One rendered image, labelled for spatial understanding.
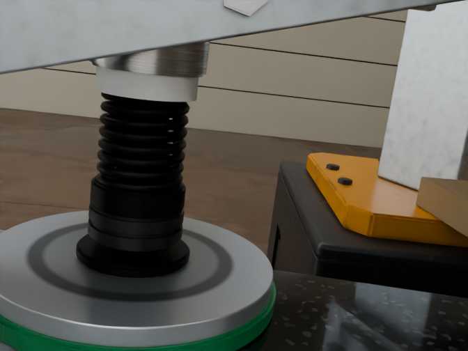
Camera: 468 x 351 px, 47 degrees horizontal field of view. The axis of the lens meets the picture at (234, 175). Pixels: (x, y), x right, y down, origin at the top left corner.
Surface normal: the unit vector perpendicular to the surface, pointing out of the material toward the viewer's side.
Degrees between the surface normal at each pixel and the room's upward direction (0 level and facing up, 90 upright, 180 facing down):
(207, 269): 0
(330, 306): 0
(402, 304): 0
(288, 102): 90
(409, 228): 90
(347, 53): 90
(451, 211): 90
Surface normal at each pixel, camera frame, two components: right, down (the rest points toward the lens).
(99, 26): 0.06, 0.24
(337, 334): 0.12, -0.97
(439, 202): -0.98, -0.07
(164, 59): 0.34, 0.26
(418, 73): -0.85, 0.02
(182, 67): 0.67, 0.26
